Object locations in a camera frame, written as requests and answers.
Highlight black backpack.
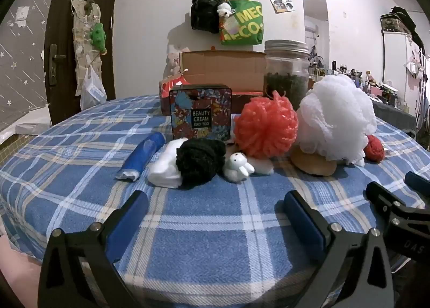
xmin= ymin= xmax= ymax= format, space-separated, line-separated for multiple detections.
xmin=190 ymin=0 xmax=222 ymax=33

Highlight green plush toy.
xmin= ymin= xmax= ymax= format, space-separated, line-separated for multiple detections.
xmin=89 ymin=23 xmax=108 ymax=55

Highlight coral mesh bath sponge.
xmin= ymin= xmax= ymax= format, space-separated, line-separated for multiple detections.
xmin=233 ymin=90 xmax=299 ymax=160

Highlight red yarn ball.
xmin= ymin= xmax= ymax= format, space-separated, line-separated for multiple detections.
xmin=364 ymin=135 xmax=385 ymax=161

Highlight black knitted cloth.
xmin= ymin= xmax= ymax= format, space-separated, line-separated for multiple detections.
xmin=176 ymin=137 xmax=227 ymax=191

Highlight floral patterned tin box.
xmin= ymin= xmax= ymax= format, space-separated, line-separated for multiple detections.
xmin=169 ymin=84 xmax=233 ymax=142

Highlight table with black cloth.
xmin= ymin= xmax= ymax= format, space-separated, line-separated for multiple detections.
xmin=368 ymin=96 xmax=420 ymax=134

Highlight wall mirror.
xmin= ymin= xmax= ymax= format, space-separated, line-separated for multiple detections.
xmin=302 ymin=0 xmax=329 ymax=71

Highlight green tote bag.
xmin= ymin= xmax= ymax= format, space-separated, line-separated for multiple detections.
xmin=219 ymin=0 xmax=263 ymax=47

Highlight hanging fabric organizer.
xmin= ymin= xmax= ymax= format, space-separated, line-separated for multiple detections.
xmin=70 ymin=0 xmax=108 ymax=97

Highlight round brown sponge pad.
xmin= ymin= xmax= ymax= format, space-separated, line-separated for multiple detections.
xmin=291 ymin=148 xmax=337 ymax=177

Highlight large glass jar dark contents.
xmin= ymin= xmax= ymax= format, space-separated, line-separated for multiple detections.
xmin=263 ymin=40 xmax=313 ymax=110

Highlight white plastic bag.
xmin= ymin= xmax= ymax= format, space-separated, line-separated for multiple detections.
xmin=80 ymin=66 xmax=107 ymax=112

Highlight small white plush bear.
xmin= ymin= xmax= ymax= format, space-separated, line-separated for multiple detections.
xmin=217 ymin=2 xmax=233 ymax=19

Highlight white mesh bath pouf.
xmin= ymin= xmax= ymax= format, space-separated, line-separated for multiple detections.
xmin=297 ymin=74 xmax=378 ymax=165

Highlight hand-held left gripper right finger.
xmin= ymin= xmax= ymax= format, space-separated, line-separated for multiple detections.
xmin=284 ymin=190 xmax=395 ymax=308

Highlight row of small bottles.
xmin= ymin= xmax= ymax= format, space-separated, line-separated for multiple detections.
xmin=309 ymin=59 xmax=410 ymax=114

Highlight pale pink plush toy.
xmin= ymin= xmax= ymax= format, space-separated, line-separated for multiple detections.
xmin=166 ymin=45 xmax=190 ymax=76

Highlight white plastic sheet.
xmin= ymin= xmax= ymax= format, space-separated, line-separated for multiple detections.
xmin=0 ymin=103 xmax=52 ymax=142

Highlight white cloth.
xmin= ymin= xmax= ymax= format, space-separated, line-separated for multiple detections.
xmin=147 ymin=137 xmax=189 ymax=189

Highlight cardboard box with red lining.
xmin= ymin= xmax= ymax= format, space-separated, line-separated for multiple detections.
xmin=159 ymin=50 xmax=269 ymax=117

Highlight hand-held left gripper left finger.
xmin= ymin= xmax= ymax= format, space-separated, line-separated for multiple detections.
xmin=37 ymin=190 xmax=150 ymax=308

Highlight brass door handle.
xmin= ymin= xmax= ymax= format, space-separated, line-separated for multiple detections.
xmin=48 ymin=44 xmax=67 ymax=86

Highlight hanging pink clothes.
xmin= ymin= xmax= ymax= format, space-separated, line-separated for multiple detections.
xmin=405 ymin=47 xmax=430 ymax=82

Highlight transparent storage box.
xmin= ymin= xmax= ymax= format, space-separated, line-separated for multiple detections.
xmin=380 ymin=7 xmax=424 ymax=46

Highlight small white plush bunny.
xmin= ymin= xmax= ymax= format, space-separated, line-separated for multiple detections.
xmin=223 ymin=151 xmax=255 ymax=183

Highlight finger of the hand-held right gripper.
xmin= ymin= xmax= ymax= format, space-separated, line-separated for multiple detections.
xmin=365 ymin=181 xmax=430 ymax=218
xmin=405 ymin=171 xmax=430 ymax=197

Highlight dark brown door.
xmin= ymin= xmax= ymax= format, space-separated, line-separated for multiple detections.
xmin=44 ymin=0 xmax=121 ymax=127

